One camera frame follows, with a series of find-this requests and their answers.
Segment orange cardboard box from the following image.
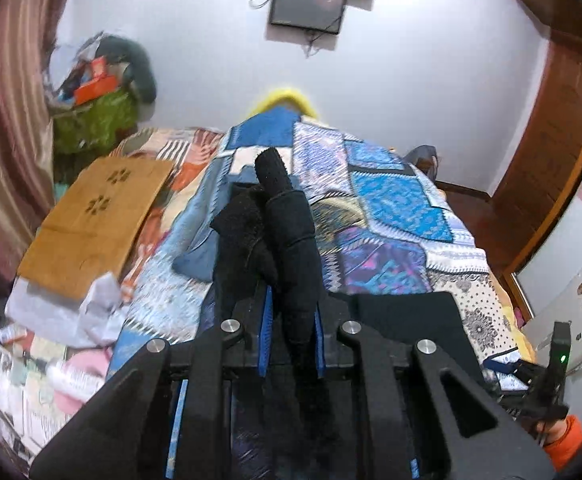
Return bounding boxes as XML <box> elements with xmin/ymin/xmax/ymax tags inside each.
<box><xmin>73</xmin><ymin>76</ymin><xmax>122</xmax><ymax>106</ymax></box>

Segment blue patchwork blanket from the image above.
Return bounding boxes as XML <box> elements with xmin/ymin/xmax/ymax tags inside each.
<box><xmin>111</xmin><ymin>105</ymin><xmax>526</xmax><ymax>396</ymax></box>

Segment pile of small packets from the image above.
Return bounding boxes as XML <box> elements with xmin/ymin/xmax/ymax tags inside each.
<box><xmin>0</xmin><ymin>325</ymin><xmax>116</xmax><ymax>461</ymax></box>

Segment bamboo lap table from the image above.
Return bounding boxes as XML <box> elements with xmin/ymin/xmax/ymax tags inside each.
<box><xmin>17</xmin><ymin>156</ymin><xmax>176</xmax><ymax>301</ymax></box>

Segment black pants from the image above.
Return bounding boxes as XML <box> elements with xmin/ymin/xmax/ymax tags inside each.
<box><xmin>210</xmin><ymin>147</ymin><xmax>486</xmax><ymax>480</ymax></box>

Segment blue jeans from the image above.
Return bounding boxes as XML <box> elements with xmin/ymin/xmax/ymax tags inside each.
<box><xmin>173</xmin><ymin>167</ymin><xmax>272</xmax><ymax>281</ymax></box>

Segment striped brown curtain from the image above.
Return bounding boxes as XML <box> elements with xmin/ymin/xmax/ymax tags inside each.
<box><xmin>0</xmin><ymin>0</ymin><xmax>84</xmax><ymax>311</ymax></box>

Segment white crumpled paper bag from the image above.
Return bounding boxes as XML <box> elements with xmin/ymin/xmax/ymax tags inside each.
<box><xmin>5</xmin><ymin>271</ymin><xmax>132</xmax><ymax>350</ymax></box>

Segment small black monitor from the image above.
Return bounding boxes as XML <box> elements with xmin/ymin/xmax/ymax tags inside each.
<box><xmin>269</xmin><ymin>0</ymin><xmax>348</xmax><ymax>36</ymax></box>

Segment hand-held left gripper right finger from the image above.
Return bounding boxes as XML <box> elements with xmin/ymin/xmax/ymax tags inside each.
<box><xmin>313</xmin><ymin>304</ymin><xmax>556</xmax><ymax>480</ymax></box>

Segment orange striped blanket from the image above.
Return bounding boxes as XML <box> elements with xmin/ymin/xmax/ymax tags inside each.
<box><xmin>113</xmin><ymin>127</ymin><xmax>226</xmax><ymax>311</ymax></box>

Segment white device case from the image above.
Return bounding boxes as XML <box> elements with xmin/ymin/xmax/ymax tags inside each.
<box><xmin>521</xmin><ymin>265</ymin><xmax>582</xmax><ymax>371</ymax></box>

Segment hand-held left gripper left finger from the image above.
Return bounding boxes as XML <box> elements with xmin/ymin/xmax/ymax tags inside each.
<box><xmin>30</xmin><ymin>285</ymin><xmax>274</xmax><ymax>480</ymax></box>

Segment pile of light clothes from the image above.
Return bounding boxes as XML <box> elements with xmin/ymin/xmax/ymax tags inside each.
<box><xmin>46</xmin><ymin>35</ymin><xmax>102</xmax><ymax>97</ymax></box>

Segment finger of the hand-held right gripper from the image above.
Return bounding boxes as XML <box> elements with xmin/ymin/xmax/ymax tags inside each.
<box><xmin>482</xmin><ymin>357</ymin><xmax>536</xmax><ymax>392</ymax></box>

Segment brown wooden door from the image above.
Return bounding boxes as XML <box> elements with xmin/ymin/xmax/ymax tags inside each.
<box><xmin>491</xmin><ymin>35</ymin><xmax>582</xmax><ymax>271</ymax></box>

